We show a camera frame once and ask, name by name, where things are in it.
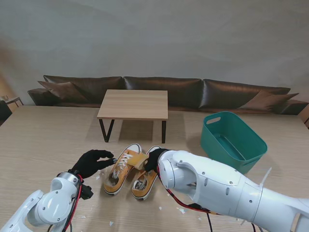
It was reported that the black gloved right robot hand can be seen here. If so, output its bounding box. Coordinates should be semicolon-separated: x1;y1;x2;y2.
144;148;169;174

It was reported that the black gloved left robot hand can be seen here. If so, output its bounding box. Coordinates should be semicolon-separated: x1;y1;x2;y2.
72;149;118;179

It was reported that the wooden hand brush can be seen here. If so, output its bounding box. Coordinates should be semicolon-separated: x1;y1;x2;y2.
126;152;150;171

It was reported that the yellow canvas sneaker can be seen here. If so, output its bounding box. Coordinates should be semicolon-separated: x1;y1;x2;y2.
131;145;161;201
103;143;142;197

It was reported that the small wooden black-legged table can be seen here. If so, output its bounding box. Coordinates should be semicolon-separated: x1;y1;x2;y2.
96;89;169;145

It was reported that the brown leather cushion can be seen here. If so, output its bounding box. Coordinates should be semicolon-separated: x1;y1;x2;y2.
38;81;87;102
239;90;299;111

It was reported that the brown leather sofa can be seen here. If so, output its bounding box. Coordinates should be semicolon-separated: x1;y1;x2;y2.
28;75;309;116

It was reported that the green plastic basin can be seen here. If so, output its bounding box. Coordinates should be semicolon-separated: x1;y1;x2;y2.
200;111;268;175

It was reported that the light wooden side table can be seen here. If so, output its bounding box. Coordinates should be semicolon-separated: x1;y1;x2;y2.
0;95;25;107

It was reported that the dark chair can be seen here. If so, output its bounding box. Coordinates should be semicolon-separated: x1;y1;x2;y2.
0;100;13;126

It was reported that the light wooden furniture edge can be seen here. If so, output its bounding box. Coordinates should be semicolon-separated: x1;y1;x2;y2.
298;103;309;129

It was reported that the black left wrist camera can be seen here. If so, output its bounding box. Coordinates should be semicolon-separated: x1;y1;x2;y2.
81;185;94;201

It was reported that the red black left arm cable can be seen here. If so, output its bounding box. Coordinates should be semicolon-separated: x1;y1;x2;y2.
61;175;84;232

